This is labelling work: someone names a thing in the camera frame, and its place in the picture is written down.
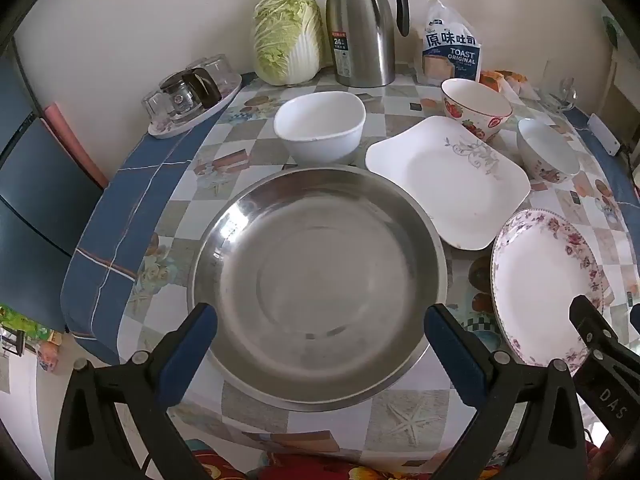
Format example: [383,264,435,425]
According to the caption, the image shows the glass cups on tray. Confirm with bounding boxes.
[147,74,243,140]

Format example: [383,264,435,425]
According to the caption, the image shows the toast bread bag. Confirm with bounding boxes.
[407,0,483,86]

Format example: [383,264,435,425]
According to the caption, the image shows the chequered printed tablecloth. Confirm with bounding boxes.
[60,67,640,480]

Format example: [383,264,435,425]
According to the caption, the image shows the white power strip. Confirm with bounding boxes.
[587,113,621,156]

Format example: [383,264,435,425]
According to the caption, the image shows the glass teapot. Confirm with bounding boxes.
[160,67,222,122]

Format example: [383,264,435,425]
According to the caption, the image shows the small floral white bowl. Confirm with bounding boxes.
[516,118,582,184]

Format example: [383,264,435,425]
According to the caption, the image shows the colourful printed packaging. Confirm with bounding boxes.
[0,304,66,376]

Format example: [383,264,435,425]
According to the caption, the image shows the strawberry print bowl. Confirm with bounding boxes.
[441,78,513,142]

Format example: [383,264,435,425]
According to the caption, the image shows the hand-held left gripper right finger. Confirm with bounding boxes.
[424,303,588,480]

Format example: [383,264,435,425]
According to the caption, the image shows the red floral cloth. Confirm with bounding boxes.
[184,437,361,480]

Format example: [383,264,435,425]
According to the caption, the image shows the round plate pink floral rim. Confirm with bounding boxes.
[490,208,606,373]

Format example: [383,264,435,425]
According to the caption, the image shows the stainless steel thermos jug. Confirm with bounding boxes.
[325,0,411,88]

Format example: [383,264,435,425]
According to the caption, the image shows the upturned glass cup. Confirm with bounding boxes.
[186,54,241,98]
[142,91,173,126]

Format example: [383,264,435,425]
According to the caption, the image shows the glass pitcher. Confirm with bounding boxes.
[542,60,578,111]

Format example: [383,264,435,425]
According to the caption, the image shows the napa cabbage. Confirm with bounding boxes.
[252,0,323,86]

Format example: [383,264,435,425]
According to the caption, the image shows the plain white square bowl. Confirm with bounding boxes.
[273,91,366,166]

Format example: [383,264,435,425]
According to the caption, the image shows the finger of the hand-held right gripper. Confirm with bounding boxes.
[570,295,640,376]

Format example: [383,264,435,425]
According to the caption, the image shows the white wooden chair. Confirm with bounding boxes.
[597,10,640,128]

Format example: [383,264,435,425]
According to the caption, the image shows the white square plate grey floral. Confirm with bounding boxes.
[365,115,531,251]

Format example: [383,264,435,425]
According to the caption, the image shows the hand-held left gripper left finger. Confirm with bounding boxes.
[54,302,219,480]

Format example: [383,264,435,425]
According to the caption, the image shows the clear orange snack packet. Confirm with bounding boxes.
[502,71,530,97]

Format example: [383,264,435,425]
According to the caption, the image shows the large stainless steel basin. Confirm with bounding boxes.
[187,164,448,413]

